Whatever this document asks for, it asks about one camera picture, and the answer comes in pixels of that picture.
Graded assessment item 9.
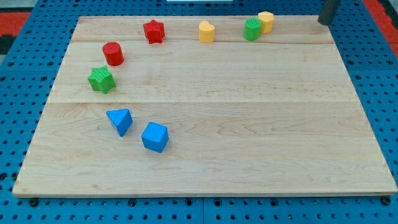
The blue triangle block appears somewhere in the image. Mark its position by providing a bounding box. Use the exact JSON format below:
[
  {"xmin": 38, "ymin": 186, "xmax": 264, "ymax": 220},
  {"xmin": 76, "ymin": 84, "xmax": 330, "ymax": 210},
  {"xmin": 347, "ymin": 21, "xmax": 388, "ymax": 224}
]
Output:
[{"xmin": 106, "ymin": 108, "xmax": 133, "ymax": 137}]

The red star block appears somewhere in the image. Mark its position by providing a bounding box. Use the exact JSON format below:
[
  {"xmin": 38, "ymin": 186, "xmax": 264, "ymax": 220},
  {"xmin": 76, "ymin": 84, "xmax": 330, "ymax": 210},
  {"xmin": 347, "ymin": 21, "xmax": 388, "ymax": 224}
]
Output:
[{"xmin": 143, "ymin": 19, "xmax": 165, "ymax": 44}]

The green star block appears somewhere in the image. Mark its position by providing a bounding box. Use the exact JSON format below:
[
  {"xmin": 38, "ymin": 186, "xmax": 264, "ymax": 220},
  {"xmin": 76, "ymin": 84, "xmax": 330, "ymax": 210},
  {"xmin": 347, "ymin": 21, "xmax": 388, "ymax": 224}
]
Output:
[{"xmin": 88, "ymin": 66, "xmax": 116, "ymax": 94}]

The yellow hexagon block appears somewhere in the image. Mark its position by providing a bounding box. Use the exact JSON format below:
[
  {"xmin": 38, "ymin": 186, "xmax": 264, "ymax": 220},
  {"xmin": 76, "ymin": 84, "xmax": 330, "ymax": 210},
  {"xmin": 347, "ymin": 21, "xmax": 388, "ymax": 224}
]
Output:
[{"xmin": 257, "ymin": 11, "xmax": 274, "ymax": 34}]

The blue cube block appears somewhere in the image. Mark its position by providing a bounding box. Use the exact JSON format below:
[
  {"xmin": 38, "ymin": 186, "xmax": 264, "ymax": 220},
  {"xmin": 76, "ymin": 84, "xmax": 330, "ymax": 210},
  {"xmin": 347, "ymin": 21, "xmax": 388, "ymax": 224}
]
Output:
[{"xmin": 141, "ymin": 122, "xmax": 169, "ymax": 153}]

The wooden board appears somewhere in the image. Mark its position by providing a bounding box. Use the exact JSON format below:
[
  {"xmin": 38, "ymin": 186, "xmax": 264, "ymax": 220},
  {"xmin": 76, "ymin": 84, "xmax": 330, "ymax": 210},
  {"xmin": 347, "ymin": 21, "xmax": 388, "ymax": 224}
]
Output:
[{"xmin": 13, "ymin": 16, "xmax": 397, "ymax": 198}]

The yellow heart block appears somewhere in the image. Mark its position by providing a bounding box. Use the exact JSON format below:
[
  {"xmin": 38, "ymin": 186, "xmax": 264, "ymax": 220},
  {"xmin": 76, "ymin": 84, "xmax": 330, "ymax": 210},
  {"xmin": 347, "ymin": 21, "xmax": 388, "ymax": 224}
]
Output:
[{"xmin": 198, "ymin": 21, "xmax": 215, "ymax": 43}]

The green cylinder block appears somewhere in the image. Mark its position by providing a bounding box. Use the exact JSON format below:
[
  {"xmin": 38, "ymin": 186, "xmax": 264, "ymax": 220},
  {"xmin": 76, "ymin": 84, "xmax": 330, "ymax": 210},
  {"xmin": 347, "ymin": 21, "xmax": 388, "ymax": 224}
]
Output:
[{"xmin": 243, "ymin": 18, "xmax": 262, "ymax": 41}]

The red cylinder block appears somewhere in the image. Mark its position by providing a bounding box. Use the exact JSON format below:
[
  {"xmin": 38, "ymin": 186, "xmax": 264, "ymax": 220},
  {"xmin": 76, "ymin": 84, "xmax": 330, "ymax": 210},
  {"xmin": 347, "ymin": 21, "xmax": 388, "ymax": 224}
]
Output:
[{"xmin": 102, "ymin": 42, "xmax": 124, "ymax": 66}]

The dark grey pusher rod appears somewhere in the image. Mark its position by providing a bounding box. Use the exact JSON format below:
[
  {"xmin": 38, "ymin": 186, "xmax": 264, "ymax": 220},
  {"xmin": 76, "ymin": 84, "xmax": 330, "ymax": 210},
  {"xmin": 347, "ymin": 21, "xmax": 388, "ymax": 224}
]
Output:
[{"xmin": 318, "ymin": 0, "xmax": 341, "ymax": 26}]

